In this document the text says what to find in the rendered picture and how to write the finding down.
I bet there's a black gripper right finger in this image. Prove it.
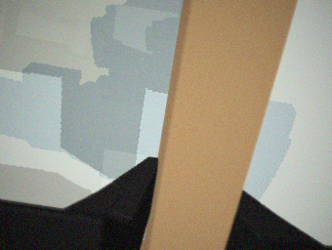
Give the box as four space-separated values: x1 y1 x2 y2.
225 190 332 250

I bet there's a long tan wooden rail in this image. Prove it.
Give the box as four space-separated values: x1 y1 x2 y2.
143 0 298 250

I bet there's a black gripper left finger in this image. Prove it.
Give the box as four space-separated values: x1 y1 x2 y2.
0 157 158 250

